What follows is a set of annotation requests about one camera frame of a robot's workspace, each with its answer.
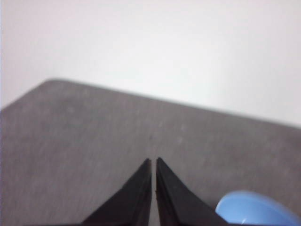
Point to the blue bowl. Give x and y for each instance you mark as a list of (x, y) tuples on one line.
[(254, 209)]

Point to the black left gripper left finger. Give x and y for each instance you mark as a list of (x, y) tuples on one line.
[(131, 202)]

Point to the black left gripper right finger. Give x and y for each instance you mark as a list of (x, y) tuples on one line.
[(174, 204)]

